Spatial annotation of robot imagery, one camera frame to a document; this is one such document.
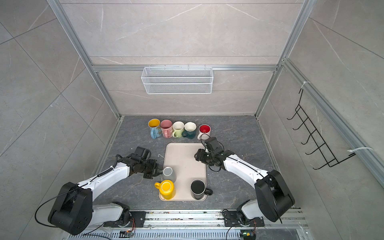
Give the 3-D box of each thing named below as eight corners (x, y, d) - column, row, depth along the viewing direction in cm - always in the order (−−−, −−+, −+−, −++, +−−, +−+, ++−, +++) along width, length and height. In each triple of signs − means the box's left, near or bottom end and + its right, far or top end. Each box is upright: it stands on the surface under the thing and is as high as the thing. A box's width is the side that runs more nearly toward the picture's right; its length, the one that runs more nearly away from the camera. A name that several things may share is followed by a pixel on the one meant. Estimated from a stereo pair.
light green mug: (173, 141, 106) (171, 132, 98) (174, 129, 113) (172, 120, 105) (184, 141, 106) (183, 132, 98) (184, 129, 113) (183, 120, 105)
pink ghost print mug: (161, 142, 105) (158, 132, 96) (163, 129, 113) (160, 119, 104) (172, 142, 105) (170, 132, 96) (173, 129, 113) (171, 119, 104)
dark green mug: (183, 139, 107) (182, 130, 99) (185, 130, 112) (185, 121, 104) (194, 140, 106) (194, 131, 98) (196, 131, 112) (196, 122, 103)
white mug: (197, 141, 106) (197, 135, 100) (197, 130, 112) (197, 124, 106) (210, 141, 106) (211, 135, 100) (210, 130, 112) (210, 124, 106)
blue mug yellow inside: (152, 142, 105) (149, 132, 97) (151, 129, 113) (147, 119, 104) (163, 139, 107) (160, 130, 98) (161, 127, 114) (158, 117, 106)
